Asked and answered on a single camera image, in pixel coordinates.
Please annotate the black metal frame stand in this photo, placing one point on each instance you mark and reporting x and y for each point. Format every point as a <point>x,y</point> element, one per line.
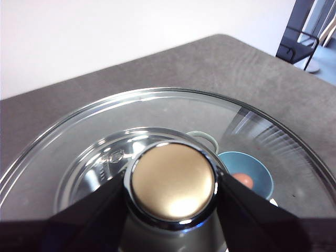
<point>288,50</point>

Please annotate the pale green electric steamer pot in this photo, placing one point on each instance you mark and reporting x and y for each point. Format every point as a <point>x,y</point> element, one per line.
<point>92,178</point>

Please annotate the glass lid with green knob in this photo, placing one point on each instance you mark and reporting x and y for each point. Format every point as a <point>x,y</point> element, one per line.
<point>172,181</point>

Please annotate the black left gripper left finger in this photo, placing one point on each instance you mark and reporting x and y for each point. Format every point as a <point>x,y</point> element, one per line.
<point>65,233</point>

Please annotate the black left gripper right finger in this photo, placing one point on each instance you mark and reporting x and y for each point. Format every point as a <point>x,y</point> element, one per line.
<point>262,225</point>

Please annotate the brown egg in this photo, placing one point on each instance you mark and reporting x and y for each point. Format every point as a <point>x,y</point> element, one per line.
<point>244,179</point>

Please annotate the blue ribbed bowl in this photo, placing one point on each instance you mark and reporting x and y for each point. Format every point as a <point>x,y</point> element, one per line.
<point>260,170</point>

